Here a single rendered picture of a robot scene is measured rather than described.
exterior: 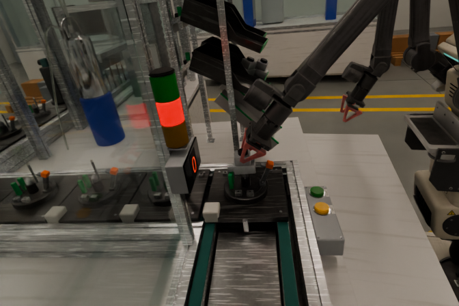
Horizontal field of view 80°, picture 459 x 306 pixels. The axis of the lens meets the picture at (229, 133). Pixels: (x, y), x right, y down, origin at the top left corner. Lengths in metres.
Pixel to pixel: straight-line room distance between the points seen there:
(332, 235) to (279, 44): 4.09
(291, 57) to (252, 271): 4.18
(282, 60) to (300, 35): 0.47
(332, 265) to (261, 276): 0.21
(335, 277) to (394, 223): 0.28
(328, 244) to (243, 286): 0.24
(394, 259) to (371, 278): 0.09
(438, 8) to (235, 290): 9.53
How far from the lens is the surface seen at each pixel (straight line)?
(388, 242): 0.94
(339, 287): 0.82
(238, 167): 0.80
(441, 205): 1.21
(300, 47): 4.66
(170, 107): 0.53
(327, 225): 0.80
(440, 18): 9.92
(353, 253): 0.89
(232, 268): 0.77
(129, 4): 0.52
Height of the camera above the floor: 1.53
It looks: 28 degrees down
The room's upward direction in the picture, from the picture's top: 7 degrees counter-clockwise
